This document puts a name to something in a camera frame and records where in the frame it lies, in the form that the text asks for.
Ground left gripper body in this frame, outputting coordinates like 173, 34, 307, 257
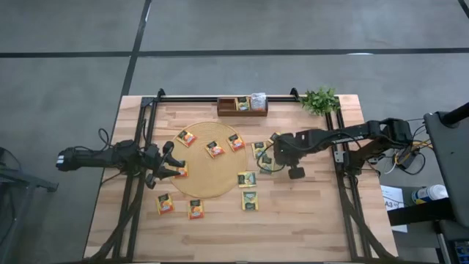
141, 141, 176, 188

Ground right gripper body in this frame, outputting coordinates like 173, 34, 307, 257
273, 132, 307, 180

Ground orange tea packet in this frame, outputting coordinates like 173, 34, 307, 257
175, 130, 198, 148
188, 199, 205, 221
226, 133, 246, 153
156, 193, 176, 216
174, 161, 190, 180
204, 141, 226, 159

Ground white Tazo tea packet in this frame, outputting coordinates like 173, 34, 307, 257
250, 92, 267, 112

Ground wooden compartment box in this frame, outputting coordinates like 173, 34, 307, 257
216, 96, 269, 117

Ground round woven placemat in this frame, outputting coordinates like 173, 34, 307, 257
169, 121, 249, 199

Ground green plant white pot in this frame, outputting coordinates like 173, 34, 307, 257
299, 86, 341, 117

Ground black power adapter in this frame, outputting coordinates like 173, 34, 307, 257
397, 144, 418, 169

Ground white paper sheet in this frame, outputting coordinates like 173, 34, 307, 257
380, 185, 408, 234

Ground black metal stand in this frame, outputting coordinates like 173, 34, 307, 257
0, 146, 59, 264

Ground black shelf bar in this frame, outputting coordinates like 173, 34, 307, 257
387, 197, 454, 227

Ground white bottle blue yellow label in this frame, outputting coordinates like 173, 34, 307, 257
410, 184, 448, 205

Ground grey cart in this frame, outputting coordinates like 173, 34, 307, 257
424, 109, 469, 228

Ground black pole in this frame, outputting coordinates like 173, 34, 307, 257
439, 102, 469, 125

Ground black computer blue lights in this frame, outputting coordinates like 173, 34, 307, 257
435, 219, 469, 264

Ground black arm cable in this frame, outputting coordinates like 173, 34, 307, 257
97, 128, 113, 150

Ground black metal table frame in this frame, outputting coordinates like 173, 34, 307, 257
84, 87, 399, 263

